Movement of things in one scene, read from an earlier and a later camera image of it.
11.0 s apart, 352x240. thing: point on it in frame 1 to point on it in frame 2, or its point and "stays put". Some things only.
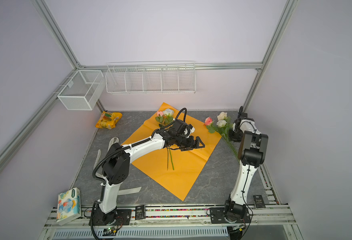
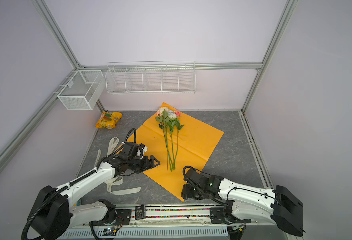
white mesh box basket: (81, 93) stays put
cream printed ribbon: (121, 191) stays put
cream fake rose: (222, 116) to (163, 111)
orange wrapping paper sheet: (175, 170) stays put
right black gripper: (232, 138) to (186, 192)
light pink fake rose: (160, 118) stays put
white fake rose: (222, 124) to (172, 115)
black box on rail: (140, 213) stays put
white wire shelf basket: (154, 77) stays put
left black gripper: (191, 146) to (146, 165)
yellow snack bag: (108, 120) stays put
